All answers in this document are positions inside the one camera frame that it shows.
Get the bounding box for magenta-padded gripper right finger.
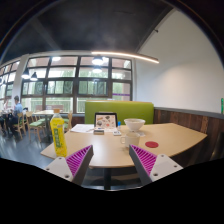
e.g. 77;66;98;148
128;144;184;187

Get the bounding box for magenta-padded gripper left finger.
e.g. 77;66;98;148
44;144;95;186

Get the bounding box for yellow drink bottle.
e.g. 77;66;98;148
49;112;68;158

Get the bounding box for flat round red coaster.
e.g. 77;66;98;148
144;140;160;149

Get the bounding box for white ribbed mug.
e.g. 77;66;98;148
120;131;141;149

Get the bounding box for white paper sheets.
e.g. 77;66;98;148
69;123;96;134

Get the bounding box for wooden chairs with green seats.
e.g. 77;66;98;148
13;109;74;143

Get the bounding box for white footed bowl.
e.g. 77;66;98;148
123;117;146;133

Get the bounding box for light wooden dining table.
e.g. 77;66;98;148
33;109;64;134

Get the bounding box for green upholstered bench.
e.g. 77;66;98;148
84;100;155;126

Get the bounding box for sticker-covered black tablet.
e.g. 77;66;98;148
94;112;119;131

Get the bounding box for person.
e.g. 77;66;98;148
7;95;24;134

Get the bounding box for dark-framed grid window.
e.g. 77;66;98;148
0;54;134;114

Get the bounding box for long linear ceiling light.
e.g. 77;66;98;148
90;50;160;65

